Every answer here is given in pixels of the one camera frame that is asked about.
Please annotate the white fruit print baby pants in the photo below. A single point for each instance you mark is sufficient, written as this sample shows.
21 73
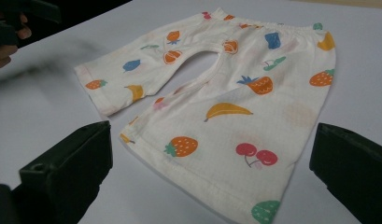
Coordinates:
229 124

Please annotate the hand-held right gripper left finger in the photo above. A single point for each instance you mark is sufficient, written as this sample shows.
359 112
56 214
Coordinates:
70 165

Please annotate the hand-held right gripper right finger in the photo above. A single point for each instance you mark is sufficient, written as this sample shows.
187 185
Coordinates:
356 174

